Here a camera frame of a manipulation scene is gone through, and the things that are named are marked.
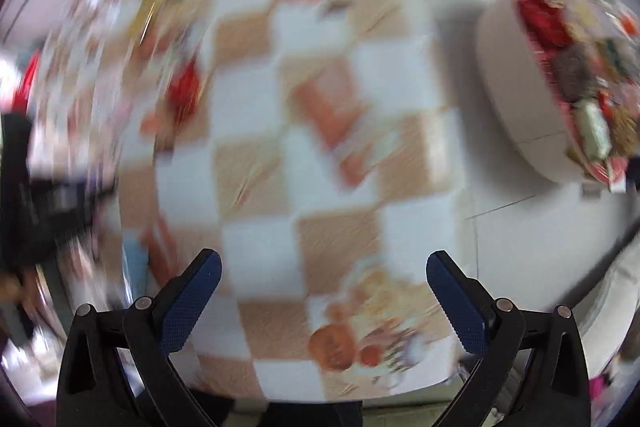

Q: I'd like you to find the red snack packet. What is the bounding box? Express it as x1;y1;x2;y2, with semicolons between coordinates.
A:
165;58;202;124

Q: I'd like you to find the round white snack tray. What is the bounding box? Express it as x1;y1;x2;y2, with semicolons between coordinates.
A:
475;0;640;194

